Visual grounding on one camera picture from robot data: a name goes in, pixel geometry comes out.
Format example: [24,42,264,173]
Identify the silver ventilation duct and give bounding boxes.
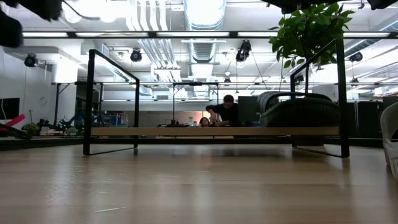
[182,0,227,65]

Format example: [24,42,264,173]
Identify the black wall monitor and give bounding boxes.
[0,97,21,121]

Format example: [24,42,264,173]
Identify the black partition wall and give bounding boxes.
[354,100,384,139]

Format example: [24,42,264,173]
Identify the black ceiling light track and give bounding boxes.
[21,30,398,39]

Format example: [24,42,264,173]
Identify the dark grey cabinet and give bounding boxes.
[238,95,259,127]

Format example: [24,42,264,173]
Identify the black rubber slide sandal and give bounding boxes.
[256,90,342,128]

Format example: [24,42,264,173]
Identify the black aluminium rig frame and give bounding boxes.
[0,136,398,152]

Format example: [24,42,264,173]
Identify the small green background plant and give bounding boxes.
[21,123,42,140]

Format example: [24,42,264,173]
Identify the black metal wooden shoe shelf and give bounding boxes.
[82,37,351,159]

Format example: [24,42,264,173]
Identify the grey rubber slide sandal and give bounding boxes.
[379,101,398,180]

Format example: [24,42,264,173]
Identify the pink foam roller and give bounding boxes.
[0,114,27,133]

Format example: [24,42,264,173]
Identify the green potted plant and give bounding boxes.
[267,1,356,147]

